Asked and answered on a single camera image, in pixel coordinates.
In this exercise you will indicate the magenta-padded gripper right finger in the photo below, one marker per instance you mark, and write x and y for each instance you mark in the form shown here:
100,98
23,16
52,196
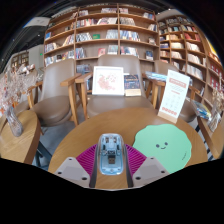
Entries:
136,160

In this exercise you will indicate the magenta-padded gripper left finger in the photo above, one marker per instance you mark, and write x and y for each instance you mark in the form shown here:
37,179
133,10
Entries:
85,160

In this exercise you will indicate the transparent computer mouse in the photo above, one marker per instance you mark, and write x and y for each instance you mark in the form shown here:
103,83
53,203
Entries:
111,156

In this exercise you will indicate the green smiley-face mouse pad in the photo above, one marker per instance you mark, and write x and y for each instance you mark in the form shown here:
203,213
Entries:
166,146

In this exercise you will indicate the brown armchair with wooden arms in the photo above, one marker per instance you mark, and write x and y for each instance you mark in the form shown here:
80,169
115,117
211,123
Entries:
53,106
116,103
187,111

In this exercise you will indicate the round wooden side table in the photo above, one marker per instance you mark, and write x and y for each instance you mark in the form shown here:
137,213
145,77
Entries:
215,140
18,140

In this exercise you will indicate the white sign on wooden base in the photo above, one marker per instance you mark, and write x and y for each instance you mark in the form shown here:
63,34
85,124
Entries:
174,95

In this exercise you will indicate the dark blue book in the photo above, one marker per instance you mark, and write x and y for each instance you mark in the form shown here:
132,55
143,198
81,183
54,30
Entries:
132,83

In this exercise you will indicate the glass vase with dried flowers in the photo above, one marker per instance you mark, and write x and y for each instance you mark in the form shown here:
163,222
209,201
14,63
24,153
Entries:
14,123
215,120

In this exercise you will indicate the stack of colourful books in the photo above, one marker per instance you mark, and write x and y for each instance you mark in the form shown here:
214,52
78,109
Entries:
201,110

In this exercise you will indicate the white framed floral picture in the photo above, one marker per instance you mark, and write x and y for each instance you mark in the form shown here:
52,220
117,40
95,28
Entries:
108,80

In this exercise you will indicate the distant wooden bookshelf unit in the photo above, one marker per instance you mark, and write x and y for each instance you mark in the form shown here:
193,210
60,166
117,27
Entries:
20,60

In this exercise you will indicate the angled wooden bookshelf unit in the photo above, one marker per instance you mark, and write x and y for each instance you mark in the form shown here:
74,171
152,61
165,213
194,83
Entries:
193,50

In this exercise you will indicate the wide wooden bookshelf unit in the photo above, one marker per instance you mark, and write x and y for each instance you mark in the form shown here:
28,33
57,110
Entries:
100,31

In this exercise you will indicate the white ceiling panel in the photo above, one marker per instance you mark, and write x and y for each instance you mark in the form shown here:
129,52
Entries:
37,21

